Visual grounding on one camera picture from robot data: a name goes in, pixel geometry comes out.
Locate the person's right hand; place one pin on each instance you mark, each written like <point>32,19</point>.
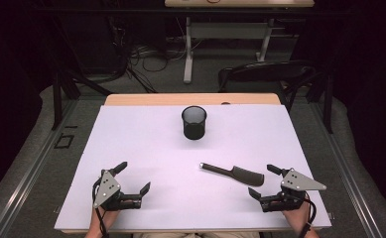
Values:
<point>298,218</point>

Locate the black chair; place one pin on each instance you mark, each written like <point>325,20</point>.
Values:
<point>266,71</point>

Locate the black mesh pen holder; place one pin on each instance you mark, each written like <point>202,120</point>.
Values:
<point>193,130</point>

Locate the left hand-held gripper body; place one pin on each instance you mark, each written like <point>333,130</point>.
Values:
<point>107,189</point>

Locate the person's left hand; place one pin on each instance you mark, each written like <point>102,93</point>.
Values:
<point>102,219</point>

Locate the grey metal stand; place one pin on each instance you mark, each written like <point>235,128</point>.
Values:
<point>188,59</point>

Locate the dark brown comb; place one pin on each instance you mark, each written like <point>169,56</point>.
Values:
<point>246,177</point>

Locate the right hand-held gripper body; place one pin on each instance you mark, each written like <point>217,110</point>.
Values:
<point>296,182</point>

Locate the black metal stand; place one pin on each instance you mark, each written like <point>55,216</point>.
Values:
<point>57,99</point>
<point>328,105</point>

